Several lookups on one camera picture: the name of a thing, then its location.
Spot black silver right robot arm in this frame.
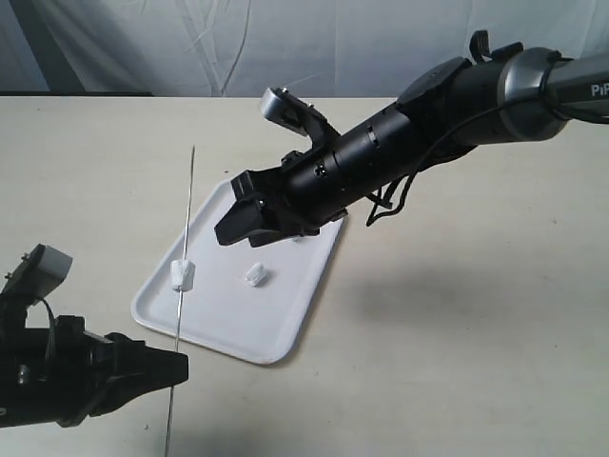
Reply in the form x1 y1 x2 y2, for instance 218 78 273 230
215 30 608 248

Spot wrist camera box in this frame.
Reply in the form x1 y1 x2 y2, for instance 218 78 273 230
259 88 340 149
1 244 73 307

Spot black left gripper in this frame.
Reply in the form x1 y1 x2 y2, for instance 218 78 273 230
1 315 188 427

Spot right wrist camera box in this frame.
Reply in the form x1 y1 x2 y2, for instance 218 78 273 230
259 88 340 149

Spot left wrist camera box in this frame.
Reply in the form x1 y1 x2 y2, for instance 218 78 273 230
1 244 73 307

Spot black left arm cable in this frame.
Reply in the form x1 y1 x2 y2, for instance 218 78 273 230
28 297 61 372

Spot grey wrinkled backdrop cloth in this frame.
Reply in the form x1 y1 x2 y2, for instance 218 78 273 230
1 1 608 97

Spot white rectangular plastic tray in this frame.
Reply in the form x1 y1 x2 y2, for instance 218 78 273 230
131 181 344 365

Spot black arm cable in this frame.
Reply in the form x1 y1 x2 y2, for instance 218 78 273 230
28 297 61 372
364 56 609 228

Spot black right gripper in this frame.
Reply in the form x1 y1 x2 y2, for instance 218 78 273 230
214 151 352 247

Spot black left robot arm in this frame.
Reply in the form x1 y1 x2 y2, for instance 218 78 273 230
1 315 189 427

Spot thin metal skewer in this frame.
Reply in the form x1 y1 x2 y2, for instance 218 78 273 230
164 146 196 457

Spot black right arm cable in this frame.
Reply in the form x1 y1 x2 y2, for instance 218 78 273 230
364 56 609 228

